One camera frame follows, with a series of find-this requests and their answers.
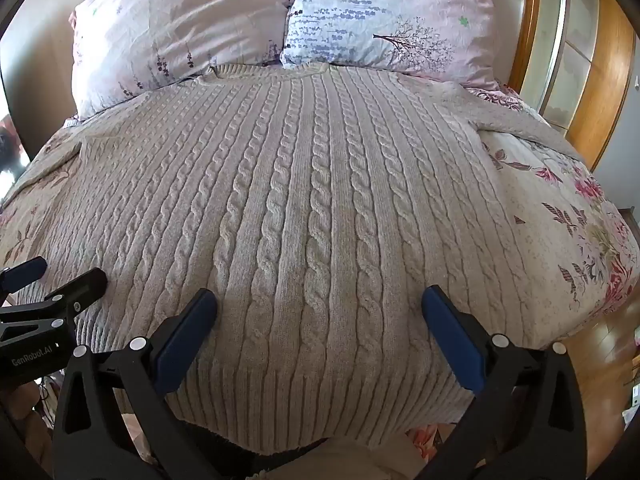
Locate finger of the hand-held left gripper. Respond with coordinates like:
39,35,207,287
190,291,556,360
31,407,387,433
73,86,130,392
0,256,48,293
0,267,108,343

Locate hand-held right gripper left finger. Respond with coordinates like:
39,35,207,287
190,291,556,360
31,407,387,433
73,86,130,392
50,287,221,480

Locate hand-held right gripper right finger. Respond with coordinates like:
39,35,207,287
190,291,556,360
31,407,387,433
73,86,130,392
421,285,588,480

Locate beige cable knit sweater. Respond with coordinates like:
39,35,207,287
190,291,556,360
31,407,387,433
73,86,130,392
10,62,588,453

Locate dark blurred object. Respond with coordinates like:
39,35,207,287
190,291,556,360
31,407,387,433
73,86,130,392
0,115,26,196

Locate floral bed quilt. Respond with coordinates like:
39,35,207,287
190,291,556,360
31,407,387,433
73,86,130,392
0,85,640,443

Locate pink floral pillow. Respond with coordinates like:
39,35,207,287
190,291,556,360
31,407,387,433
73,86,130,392
70,0,293,121

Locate wooden headboard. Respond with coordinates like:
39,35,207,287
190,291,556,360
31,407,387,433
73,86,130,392
507,0,638,171

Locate blue tree print pillow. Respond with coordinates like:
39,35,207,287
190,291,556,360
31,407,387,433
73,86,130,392
280,0,508,91

